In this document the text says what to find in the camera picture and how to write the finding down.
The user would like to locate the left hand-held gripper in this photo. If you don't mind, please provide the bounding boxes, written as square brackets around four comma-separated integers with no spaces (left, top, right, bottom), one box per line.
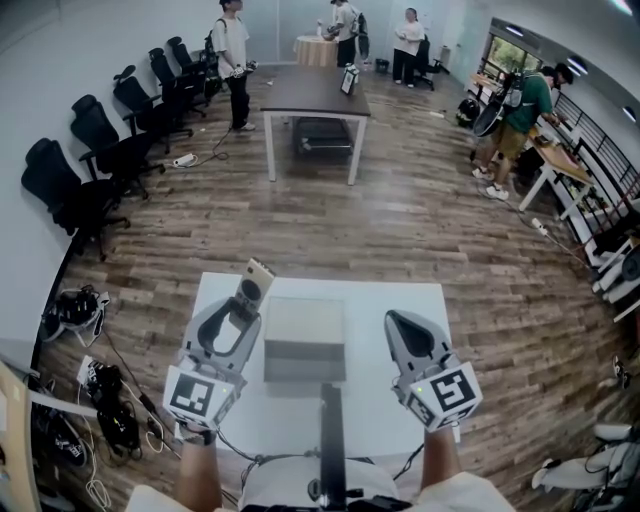
[162,297,264,434]

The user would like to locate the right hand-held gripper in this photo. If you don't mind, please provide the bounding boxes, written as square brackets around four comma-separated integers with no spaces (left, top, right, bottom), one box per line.
[384,309,484,434]

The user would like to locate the small remote-like device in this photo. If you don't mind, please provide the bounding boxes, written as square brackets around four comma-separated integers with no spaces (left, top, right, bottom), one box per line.
[237,256,277,322]

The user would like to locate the clear plastic box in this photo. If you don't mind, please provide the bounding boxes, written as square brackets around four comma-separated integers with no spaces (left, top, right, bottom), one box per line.
[262,295,348,384]

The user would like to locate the person's left forearm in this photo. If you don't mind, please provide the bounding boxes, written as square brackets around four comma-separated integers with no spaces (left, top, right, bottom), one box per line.
[175,429,224,512]

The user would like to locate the person's right forearm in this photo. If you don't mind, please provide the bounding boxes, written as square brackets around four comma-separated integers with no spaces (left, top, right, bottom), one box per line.
[418,426,464,497]

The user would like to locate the black chest-mounted screen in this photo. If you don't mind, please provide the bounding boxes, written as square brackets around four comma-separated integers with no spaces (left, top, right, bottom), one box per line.
[305,381,352,509]

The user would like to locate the person's white shirt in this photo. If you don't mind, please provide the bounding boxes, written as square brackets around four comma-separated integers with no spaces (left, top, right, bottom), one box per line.
[124,455,519,512]

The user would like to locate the black equipment case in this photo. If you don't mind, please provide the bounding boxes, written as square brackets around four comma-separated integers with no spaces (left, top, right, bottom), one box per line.
[291,116,358,161]

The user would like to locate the black office chair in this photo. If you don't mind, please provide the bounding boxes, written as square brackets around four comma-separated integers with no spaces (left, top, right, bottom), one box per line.
[111,64,195,155]
[69,94,168,200]
[147,46,209,120]
[20,137,133,263]
[166,35,222,97]
[414,35,451,93]

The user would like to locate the wooden desk with white legs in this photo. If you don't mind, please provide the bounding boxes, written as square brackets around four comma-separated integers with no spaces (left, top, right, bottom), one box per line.
[518,126,597,222]

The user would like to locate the black bag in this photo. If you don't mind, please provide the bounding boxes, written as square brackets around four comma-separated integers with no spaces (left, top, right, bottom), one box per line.
[455,97,483,128]

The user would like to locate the dark table with white legs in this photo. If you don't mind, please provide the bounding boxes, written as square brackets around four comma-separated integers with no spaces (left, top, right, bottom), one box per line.
[259,66,373,187]

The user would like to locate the black metal railing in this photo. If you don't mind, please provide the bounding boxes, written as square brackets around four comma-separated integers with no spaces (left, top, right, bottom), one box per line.
[549,91,640,217]

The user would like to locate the round table with cloth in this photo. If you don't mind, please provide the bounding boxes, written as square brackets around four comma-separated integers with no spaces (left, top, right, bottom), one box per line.
[291,34,341,68]

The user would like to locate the dark wrist bracelets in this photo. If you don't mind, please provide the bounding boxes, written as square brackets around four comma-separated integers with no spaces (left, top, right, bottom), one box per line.
[173,420,220,448]

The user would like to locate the pile of black cables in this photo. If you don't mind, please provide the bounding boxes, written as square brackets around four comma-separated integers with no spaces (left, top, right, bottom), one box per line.
[76,354,174,459]

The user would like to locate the white cable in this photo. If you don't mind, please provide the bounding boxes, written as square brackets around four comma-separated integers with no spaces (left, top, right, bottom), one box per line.
[83,433,115,507]

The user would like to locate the small standing picture frame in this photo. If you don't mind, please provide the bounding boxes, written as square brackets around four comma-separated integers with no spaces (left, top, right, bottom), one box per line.
[339,65,362,97]

